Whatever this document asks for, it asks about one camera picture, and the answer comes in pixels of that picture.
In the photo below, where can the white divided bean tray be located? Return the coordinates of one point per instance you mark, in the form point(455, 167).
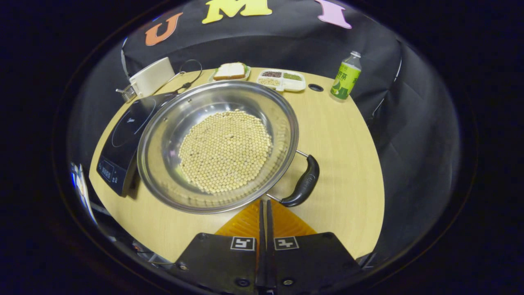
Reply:
point(292, 85)

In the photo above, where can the stainless steel pot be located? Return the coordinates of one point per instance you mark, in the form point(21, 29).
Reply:
point(163, 164)

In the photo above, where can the black induction cooktop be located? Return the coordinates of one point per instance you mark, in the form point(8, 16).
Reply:
point(123, 139)

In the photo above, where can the pale green plate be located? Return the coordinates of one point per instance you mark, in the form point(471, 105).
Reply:
point(247, 76)

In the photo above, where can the green label drink bottle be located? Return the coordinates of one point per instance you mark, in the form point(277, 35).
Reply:
point(346, 80)

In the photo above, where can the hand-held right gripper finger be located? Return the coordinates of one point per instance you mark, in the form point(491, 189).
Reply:
point(261, 229)
point(269, 229)

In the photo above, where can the sandwich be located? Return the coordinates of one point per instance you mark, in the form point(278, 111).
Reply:
point(229, 71)

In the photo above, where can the white toaster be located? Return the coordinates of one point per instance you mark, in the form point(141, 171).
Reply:
point(151, 78)

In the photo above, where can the pile of soybeans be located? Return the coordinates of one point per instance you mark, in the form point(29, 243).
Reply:
point(225, 151)

